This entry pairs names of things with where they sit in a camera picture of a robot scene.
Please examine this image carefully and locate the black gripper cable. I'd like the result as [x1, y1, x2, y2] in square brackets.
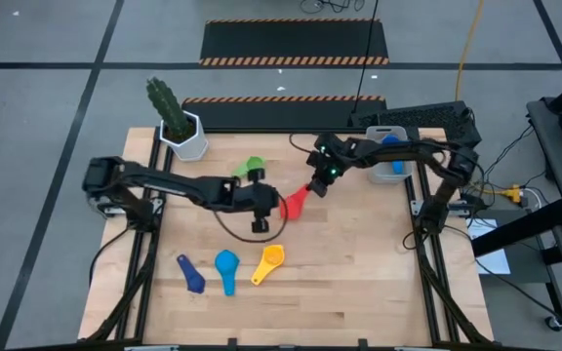
[288, 132, 321, 156]
[212, 192, 290, 244]

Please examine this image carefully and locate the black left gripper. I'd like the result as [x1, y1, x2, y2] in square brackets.
[234, 167, 280, 234]

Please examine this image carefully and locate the black aluminium frame rail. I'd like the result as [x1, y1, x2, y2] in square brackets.
[404, 126, 495, 345]
[85, 127, 175, 342]

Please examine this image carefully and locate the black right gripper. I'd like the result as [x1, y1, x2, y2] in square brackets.
[306, 132, 361, 199]

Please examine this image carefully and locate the red measuring cup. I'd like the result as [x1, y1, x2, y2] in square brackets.
[279, 183, 311, 221]

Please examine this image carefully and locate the black hazard-striped floor mat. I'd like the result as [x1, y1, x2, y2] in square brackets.
[181, 96, 388, 132]
[198, 18, 390, 67]

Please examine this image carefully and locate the black perforated computer case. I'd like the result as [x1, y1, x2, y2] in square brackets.
[347, 100, 483, 150]

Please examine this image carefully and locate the navy blue measuring cup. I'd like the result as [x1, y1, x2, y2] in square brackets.
[176, 253, 207, 294]

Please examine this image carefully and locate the grey plastic basket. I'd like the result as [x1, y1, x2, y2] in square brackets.
[365, 125, 415, 184]

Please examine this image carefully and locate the white hexagonal plant pot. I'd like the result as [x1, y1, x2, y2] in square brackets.
[158, 110, 210, 163]

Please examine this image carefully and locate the yellow hanging cable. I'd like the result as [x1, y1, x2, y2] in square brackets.
[454, 0, 486, 102]

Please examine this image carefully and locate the black frame crossbar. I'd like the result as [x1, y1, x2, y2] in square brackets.
[153, 126, 419, 136]

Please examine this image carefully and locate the cyan measuring cup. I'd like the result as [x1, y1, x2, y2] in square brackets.
[214, 249, 241, 297]

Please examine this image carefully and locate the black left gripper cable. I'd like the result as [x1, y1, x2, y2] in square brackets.
[212, 192, 290, 244]

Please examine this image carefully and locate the green measuring cup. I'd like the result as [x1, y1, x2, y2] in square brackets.
[231, 155, 266, 179]

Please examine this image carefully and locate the white paper sheet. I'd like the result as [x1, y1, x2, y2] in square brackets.
[464, 217, 512, 276]

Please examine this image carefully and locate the yellow measuring cup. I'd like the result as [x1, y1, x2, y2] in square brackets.
[250, 244, 286, 287]

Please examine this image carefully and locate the black coiled cable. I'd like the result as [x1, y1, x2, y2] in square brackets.
[299, 0, 366, 15]

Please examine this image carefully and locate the large blue measuring cup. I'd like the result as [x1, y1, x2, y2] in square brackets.
[381, 135, 405, 176]

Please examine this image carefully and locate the green cactus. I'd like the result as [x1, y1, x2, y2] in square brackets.
[145, 76, 192, 140]

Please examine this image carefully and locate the yellow power plug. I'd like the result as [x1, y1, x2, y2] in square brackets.
[501, 183, 525, 204]

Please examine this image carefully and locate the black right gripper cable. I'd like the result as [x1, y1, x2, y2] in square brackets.
[288, 132, 321, 156]

